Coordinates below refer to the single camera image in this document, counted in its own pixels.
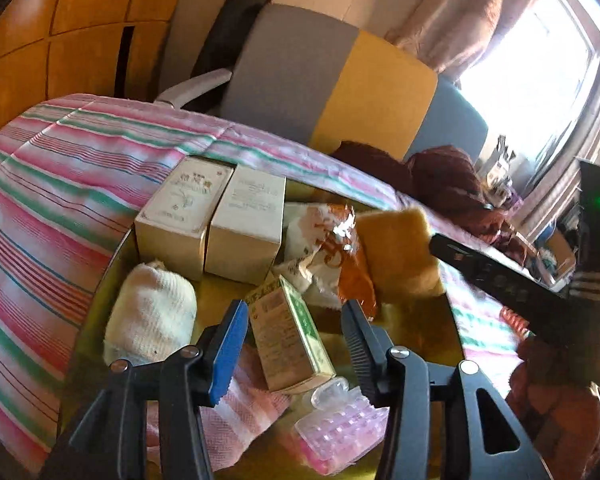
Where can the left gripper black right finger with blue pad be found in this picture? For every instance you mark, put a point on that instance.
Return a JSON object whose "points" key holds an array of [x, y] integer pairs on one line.
{"points": [[483, 438]]}

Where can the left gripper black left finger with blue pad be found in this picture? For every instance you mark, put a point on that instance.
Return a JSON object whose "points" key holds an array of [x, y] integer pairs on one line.
{"points": [[106, 439]]}

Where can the clear pink plastic clip box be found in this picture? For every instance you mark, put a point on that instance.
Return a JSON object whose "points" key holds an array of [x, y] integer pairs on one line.
{"points": [[338, 426]]}

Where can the person's right hand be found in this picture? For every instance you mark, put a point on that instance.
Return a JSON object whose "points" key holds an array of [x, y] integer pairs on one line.
{"points": [[560, 416]]}

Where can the white knitted cloth roll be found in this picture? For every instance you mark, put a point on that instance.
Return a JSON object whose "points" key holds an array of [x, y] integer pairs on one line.
{"points": [[153, 316]]}

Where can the white box on windowsill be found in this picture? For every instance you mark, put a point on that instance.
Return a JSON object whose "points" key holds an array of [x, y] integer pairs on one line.
{"points": [[495, 169]]}

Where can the dark red blanket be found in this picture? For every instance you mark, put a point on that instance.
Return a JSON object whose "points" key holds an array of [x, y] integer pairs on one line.
{"points": [[444, 180]]}

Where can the yellow sponge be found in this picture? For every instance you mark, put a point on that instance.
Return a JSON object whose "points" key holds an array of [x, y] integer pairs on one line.
{"points": [[396, 245]]}

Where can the green yellow small carton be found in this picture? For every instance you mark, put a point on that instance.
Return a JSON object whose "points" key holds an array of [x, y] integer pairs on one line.
{"points": [[291, 351]]}

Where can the cream box with plant print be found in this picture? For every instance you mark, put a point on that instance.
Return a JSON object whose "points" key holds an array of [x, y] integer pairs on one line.
{"points": [[172, 227]]}

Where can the plain cream box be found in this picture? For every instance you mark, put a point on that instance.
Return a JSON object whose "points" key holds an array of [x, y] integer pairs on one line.
{"points": [[246, 229]]}

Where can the orange white snack bag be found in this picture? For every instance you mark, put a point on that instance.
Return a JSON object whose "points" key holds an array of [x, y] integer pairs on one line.
{"points": [[323, 257]]}

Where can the striped pink green tablecloth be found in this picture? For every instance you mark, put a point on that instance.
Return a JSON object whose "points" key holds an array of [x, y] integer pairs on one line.
{"points": [[74, 173]]}

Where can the metal tray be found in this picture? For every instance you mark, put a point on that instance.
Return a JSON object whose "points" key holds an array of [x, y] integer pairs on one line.
{"points": [[425, 325]]}

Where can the pink curtain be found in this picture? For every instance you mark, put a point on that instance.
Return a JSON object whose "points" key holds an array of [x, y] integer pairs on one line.
{"points": [[450, 36]]}

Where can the grey yellow blue sofa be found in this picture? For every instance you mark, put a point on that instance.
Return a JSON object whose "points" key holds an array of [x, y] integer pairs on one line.
{"points": [[318, 81]]}

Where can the orange wooden wardrobe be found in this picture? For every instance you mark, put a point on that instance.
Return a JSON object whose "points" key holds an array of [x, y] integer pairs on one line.
{"points": [[52, 48]]}

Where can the black rolled mat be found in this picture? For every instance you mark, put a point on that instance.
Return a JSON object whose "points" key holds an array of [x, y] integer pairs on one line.
{"points": [[227, 35]]}

